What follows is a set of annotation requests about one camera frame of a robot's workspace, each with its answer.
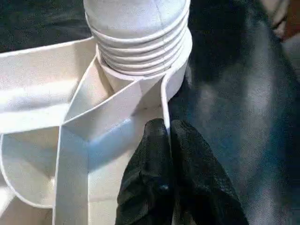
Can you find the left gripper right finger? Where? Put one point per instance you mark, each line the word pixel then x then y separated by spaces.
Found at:
pixel 201 187

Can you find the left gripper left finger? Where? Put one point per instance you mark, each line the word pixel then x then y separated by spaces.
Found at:
pixel 147 178

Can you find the white plastic table leg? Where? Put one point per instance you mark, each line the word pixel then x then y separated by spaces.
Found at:
pixel 138 28

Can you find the black work mat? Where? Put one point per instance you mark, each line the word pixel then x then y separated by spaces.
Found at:
pixel 246 117

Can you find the white plastic table top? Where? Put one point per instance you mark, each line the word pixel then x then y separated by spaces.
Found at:
pixel 47 93

